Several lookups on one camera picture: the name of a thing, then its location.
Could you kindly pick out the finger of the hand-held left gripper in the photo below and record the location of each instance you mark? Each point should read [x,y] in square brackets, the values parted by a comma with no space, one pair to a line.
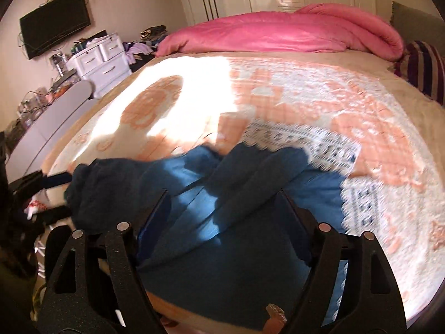
[57,181]
[52,215]

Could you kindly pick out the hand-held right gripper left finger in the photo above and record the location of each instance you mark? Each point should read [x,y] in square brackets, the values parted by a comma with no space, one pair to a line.
[149,215]

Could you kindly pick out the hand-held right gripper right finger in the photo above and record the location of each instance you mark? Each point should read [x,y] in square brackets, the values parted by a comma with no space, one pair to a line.
[295,219]

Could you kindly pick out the blue denim pants lace hem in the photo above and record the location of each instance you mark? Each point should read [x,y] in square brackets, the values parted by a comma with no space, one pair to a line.
[226,250]

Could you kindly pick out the grey oval table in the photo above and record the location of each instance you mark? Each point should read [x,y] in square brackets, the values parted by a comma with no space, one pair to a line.
[52,118]

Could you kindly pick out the orange white printed blanket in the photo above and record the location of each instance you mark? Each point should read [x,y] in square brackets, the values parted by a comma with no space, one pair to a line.
[382,146]

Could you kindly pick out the cluttered desk items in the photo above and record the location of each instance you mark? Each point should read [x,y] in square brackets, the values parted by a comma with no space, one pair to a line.
[59,66]

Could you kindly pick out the white drawer cabinet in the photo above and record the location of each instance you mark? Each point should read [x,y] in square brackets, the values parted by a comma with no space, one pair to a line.
[100,66]

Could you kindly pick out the pile of clothes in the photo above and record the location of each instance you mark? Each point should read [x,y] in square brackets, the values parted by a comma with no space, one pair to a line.
[146,41]

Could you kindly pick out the peach patterned blanket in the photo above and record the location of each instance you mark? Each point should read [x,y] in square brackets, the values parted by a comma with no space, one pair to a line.
[410,90]

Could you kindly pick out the pink quilt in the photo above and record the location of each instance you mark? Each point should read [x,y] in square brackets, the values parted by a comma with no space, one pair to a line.
[260,31]

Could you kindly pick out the striped dark garment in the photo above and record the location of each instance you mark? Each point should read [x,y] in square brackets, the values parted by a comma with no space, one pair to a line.
[424,66]

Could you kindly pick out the grey headboard cushion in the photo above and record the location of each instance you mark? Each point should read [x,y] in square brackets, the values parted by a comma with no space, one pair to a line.
[413,21]

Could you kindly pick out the black wall television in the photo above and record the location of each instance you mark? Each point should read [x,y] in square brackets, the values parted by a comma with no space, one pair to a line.
[52,24]

